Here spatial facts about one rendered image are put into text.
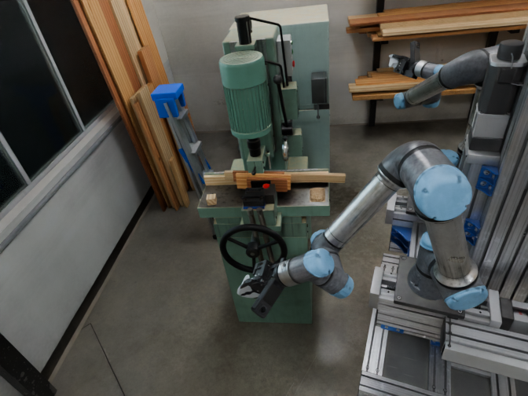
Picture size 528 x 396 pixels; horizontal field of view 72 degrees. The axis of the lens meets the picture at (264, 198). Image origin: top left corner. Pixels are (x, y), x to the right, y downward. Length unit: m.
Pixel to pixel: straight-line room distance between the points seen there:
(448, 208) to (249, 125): 0.87
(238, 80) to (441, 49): 2.88
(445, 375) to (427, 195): 1.24
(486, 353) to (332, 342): 0.97
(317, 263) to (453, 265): 0.37
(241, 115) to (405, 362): 1.35
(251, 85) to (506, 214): 0.98
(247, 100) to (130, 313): 1.67
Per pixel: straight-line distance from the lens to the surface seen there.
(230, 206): 1.66
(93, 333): 2.64
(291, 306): 2.15
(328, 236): 1.12
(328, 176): 1.70
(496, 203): 1.38
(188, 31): 4.00
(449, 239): 1.03
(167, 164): 3.03
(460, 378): 2.01
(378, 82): 3.55
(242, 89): 1.44
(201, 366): 2.25
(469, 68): 1.52
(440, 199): 0.89
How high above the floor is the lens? 1.92
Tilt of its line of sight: 38 degrees down
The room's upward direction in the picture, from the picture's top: 8 degrees counter-clockwise
